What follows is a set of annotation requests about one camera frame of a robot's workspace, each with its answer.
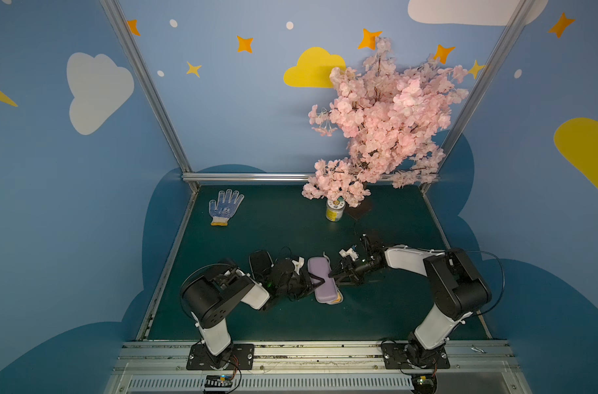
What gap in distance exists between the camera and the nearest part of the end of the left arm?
73cm

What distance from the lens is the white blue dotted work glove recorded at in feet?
3.60

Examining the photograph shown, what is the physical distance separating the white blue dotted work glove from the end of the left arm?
46cm
